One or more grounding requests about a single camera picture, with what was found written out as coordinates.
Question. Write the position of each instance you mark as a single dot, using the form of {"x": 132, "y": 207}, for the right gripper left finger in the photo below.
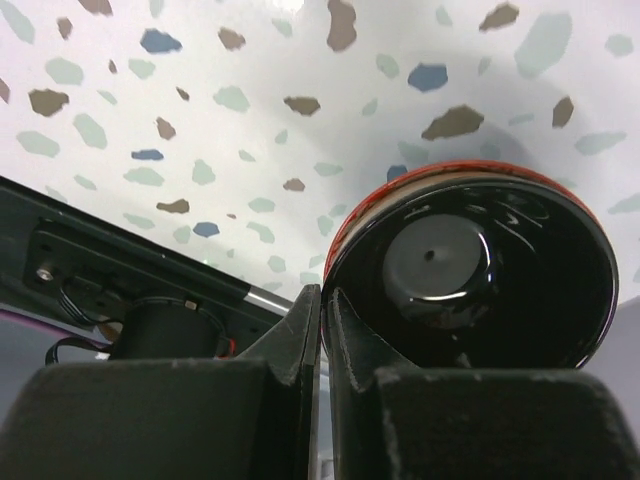
{"x": 251, "y": 417}

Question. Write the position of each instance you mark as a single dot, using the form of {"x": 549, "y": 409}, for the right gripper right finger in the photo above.
{"x": 392, "y": 419}

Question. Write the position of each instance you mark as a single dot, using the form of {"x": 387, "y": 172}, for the black glossy bowl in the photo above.
{"x": 477, "y": 264}

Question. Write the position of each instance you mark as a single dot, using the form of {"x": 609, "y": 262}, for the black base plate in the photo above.
{"x": 50, "y": 250}

